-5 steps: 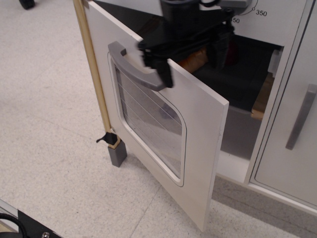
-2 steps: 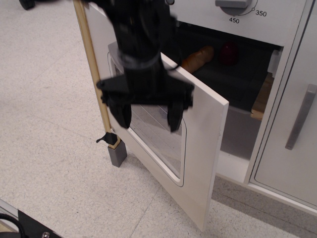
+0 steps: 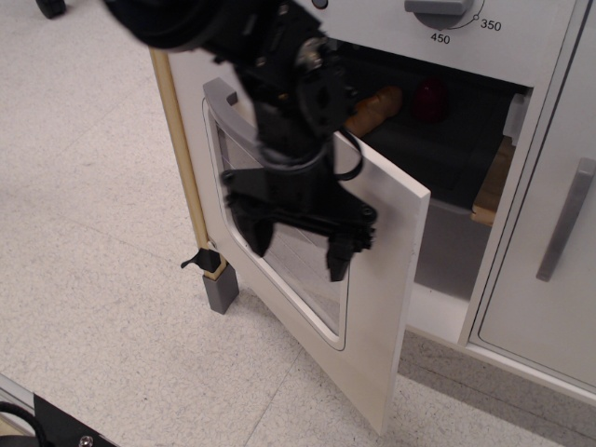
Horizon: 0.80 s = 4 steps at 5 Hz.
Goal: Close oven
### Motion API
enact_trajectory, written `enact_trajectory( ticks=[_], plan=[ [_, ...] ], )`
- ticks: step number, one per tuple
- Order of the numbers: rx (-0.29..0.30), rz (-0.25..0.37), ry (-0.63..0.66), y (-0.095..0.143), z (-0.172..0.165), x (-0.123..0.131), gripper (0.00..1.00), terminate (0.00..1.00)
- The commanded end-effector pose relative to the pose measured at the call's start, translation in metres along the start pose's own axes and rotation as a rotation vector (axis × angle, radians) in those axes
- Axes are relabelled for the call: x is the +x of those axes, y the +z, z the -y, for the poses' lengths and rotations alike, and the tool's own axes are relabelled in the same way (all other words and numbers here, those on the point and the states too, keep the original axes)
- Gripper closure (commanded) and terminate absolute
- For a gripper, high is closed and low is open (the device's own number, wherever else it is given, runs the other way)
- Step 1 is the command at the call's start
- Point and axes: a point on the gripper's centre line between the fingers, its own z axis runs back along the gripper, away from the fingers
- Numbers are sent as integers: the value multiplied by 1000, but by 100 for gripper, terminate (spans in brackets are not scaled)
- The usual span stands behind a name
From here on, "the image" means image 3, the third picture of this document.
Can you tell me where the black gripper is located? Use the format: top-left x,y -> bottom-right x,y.
221,143 -> 377,281

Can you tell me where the white toy oven cabinet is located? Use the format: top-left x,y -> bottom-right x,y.
152,1 -> 595,403

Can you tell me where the silver oven door handle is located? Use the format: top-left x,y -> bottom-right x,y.
203,77 -> 258,157

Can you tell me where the grey oven knob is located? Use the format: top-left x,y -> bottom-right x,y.
404,0 -> 474,31

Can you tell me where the dark red toy fruit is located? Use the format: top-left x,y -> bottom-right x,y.
411,77 -> 449,123

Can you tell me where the silver cabinet door handle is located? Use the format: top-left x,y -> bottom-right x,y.
536,157 -> 595,282

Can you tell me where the toy bread loaf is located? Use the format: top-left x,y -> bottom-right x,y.
345,86 -> 403,138

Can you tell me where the white oven door with window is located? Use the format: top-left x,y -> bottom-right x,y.
169,51 -> 430,433

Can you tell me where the black cable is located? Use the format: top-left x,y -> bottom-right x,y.
0,400 -> 43,447

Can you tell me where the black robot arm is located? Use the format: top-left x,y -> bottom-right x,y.
106,1 -> 376,281

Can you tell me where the round oven button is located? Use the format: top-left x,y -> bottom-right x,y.
311,0 -> 329,9

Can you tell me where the white cabinet door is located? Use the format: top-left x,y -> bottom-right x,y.
478,12 -> 595,391

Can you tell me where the grey oven leg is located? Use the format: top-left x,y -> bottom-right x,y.
203,264 -> 239,315

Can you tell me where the black caster wheel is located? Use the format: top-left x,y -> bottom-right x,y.
36,0 -> 66,20

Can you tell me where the dark grey oven tray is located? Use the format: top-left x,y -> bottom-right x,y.
338,42 -> 527,191

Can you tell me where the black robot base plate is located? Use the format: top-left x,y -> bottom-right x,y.
34,394 -> 116,447

